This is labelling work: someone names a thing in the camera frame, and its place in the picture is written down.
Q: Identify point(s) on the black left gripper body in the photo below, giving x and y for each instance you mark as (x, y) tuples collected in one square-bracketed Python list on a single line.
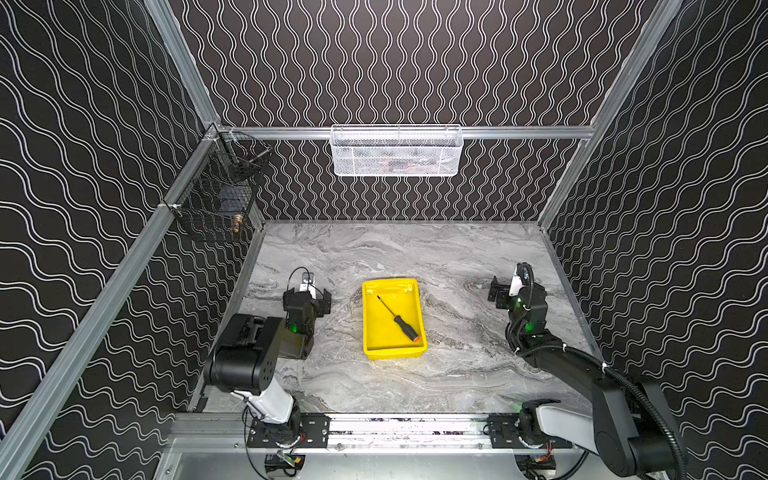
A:
[(306, 300)]

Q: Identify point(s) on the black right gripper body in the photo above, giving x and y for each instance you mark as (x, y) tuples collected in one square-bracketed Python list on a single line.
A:
[(501, 293)]

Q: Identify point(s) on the red black handled screwdriver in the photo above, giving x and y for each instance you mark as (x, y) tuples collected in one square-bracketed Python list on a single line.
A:
[(406, 328)]

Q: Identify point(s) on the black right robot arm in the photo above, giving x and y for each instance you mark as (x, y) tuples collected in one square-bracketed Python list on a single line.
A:
[(630, 426)]

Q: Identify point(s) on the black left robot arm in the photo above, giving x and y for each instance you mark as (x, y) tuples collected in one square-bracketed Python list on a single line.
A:
[(244, 360)]

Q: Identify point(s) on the yellow plastic bin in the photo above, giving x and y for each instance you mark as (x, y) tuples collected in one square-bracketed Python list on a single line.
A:
[(393, 326)]

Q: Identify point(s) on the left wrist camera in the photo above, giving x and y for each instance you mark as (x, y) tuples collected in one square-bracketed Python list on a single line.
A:
[(307, 283)]

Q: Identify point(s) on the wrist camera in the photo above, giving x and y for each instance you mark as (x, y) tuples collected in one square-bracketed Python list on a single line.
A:
[(523, 277), (307, 283)]

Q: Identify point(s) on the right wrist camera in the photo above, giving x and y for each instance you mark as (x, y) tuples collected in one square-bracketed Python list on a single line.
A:
[(523, 277)]

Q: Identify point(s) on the black wire wall basket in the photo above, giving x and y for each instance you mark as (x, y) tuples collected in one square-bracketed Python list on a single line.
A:
[(216, 206)]

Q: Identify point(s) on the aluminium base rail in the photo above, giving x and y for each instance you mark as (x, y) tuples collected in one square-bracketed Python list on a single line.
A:
[(375, 434)]

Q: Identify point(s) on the clear plastic wall basket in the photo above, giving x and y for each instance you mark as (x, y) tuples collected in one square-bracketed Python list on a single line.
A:
[(399, 155)]

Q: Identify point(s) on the aluminium horizontal frame bar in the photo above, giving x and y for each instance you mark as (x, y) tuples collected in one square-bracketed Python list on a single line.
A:
[(467, 132)]

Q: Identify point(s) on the aluminium left frame bar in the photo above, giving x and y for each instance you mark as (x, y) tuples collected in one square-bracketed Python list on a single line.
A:
[(31, 426)]

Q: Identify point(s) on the aluminium corner post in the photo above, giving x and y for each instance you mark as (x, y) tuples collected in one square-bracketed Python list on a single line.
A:
[(645, 45)]

